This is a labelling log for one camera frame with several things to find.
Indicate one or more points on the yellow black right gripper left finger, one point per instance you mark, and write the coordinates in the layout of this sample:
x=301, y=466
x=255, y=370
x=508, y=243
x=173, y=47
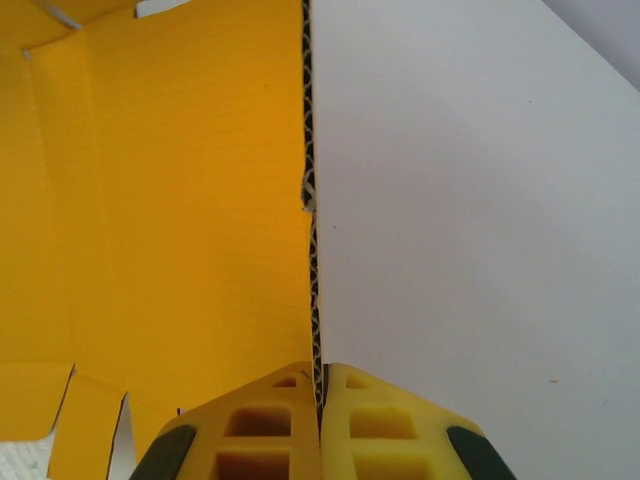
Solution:
x=255, y=430

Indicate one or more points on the yellow corrugated cardboard box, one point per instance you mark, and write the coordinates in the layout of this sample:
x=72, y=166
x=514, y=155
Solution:
x=175, y=200

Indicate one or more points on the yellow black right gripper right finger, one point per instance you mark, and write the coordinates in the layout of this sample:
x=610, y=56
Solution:
x=385, y=430

